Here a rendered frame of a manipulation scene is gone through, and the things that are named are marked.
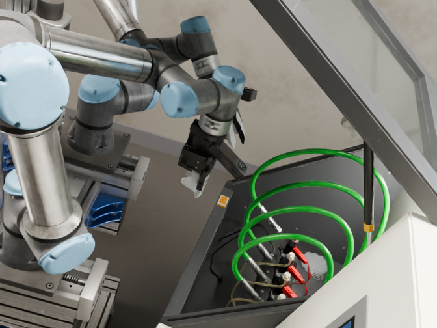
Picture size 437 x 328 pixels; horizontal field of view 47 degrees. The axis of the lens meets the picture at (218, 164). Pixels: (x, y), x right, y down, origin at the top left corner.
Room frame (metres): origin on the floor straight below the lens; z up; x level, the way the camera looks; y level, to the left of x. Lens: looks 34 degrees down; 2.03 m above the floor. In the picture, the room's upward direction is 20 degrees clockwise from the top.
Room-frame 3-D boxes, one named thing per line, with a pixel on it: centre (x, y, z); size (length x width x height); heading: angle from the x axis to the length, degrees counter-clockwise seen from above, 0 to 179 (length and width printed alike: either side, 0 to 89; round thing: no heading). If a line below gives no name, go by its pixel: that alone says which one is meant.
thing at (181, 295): (1.15, -0.04, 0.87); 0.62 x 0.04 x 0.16; 175
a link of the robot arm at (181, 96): (0.97, 0.12, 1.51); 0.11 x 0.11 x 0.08; 51
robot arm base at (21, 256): (0.83, 0.38, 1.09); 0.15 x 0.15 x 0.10
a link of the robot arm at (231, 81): (1.03, 0.04, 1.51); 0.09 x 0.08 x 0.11; 141
